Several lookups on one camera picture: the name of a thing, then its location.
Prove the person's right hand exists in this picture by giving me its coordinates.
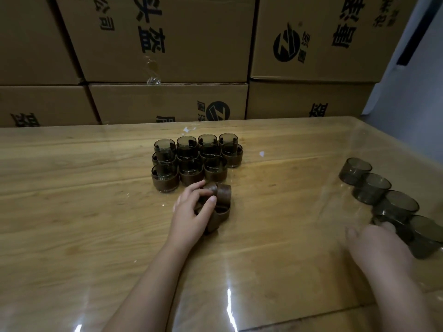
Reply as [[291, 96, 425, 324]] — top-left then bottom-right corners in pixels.
[[345, 223, 415, 286]]

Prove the person's left hand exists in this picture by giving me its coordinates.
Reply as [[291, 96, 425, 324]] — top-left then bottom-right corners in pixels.
[[166, 179, 218, 255]]

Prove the pile of brown sleeve rings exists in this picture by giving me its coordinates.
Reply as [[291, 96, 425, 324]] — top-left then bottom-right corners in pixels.
[[193, 183, 233, 236]]

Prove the cluster of smoky glass cups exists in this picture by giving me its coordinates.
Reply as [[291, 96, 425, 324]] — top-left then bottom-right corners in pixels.
[[338, 157, 443, 260]]

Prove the person's left forearm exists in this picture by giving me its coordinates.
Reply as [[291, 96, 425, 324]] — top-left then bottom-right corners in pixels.
[[100, 242, 194, 332]]

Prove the person's right forearm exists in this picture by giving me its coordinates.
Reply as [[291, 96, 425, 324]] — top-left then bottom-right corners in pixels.
[[370, 269, 440, 332]]

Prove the stack of brown cardboard boxes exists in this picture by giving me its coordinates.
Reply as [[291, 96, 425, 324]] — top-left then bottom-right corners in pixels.
[[0, 0, 421, 128]]

